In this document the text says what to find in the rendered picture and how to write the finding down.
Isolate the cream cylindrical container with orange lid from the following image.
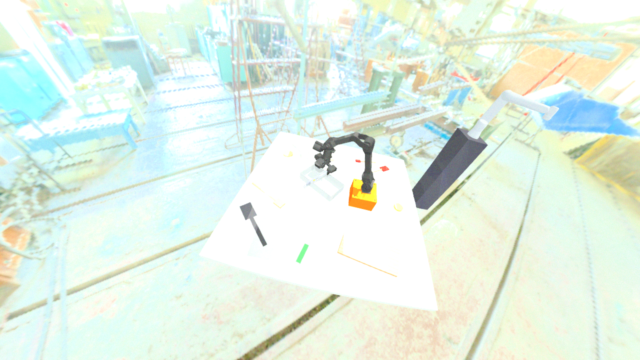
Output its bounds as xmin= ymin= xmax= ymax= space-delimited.
xmin=283 ymin=150 xmax=293 ymax=163

